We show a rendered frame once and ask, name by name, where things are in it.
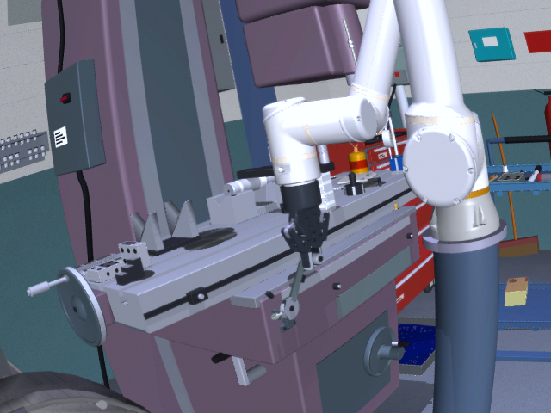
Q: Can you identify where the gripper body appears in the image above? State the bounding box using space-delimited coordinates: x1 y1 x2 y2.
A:
280 180 331 228

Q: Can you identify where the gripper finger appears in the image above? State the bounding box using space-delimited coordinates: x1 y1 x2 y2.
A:
281 221 313 269
306 213 331 266

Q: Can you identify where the grey spanner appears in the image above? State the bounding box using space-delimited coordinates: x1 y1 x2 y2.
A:
282 257 306 305

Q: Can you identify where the banded steel shaft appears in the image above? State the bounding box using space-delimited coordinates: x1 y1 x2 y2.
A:
222 175 277 195

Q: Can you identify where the large grey notched block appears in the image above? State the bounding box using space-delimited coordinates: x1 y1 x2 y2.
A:
206 188 256 225

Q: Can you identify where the grey triangular block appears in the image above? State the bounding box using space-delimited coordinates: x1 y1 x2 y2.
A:
164 200 200 238
129 210 164 253

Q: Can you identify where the grey knee handwheel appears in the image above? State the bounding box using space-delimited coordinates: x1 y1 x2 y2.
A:
363 325 411 379

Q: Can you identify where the grey block with holes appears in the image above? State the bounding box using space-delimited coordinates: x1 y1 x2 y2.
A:
118 240 151 268
87 256 123 283

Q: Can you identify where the black stepped heel block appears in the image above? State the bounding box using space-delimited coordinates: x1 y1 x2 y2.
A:
115 256 146 287

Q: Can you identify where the grey table handwheel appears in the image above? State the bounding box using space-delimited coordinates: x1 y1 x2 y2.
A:
26 265 108 348

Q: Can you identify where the black clamp knob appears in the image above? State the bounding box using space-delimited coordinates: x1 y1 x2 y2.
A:
343 173 366 198

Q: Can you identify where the yellow can with red bands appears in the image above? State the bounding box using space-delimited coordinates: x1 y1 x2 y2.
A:
347 144 368 176

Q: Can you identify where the red tool cabinet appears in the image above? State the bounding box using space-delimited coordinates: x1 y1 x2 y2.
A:
325 127 436 311

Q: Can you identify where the mauve milling machine body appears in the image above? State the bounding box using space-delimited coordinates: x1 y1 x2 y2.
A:
40 0 423 413

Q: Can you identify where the grey machine table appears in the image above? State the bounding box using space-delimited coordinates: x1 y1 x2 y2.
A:
84 170 425 335

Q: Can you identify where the navy speckled floor tray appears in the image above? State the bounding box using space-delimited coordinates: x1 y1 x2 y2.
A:
396 322 437 378

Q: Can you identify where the grey quill lever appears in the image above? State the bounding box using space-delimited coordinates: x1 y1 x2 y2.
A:
341 16 357 66

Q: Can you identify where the cream box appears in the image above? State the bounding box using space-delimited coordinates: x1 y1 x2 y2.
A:
503 274 531 308

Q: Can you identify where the dark teal control box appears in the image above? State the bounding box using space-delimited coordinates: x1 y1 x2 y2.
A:
44 59 108 177

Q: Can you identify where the red fire extinguisher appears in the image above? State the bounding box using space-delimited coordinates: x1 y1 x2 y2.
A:
542 89 551 158

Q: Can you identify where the grey round machine cover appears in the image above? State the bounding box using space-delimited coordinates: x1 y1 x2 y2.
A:
0 368 145 413

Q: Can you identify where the grey wrist camera housing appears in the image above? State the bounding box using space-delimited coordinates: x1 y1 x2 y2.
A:
317 171 337 214

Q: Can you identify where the blue steel post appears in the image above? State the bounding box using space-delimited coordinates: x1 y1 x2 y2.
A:
220 0 277 172

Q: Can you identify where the grey crank handle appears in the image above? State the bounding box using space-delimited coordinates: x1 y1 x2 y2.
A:
232 356 269 388

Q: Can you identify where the grey wall cabinet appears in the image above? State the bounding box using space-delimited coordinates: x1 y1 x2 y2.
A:
214 7 236 93

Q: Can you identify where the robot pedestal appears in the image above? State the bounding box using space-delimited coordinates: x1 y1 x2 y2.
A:
421 225 509 413

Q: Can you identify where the broom with orange handle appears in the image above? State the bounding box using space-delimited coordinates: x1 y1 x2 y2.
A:
490 110 541 260

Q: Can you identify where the black power cable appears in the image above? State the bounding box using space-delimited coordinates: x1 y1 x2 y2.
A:
54 0 111 388

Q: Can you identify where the blue trolley with black handle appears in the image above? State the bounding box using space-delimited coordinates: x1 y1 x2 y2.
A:
485 134 551 372

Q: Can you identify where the teal wall sign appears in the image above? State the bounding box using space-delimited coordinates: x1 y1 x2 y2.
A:
467 27 517 62

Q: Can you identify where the grey perforated wall rail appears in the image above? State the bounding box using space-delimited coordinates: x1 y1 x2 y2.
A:
0 129 51 174

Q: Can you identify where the red wall sign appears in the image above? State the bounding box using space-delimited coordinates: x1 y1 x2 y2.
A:
523 30 551 55

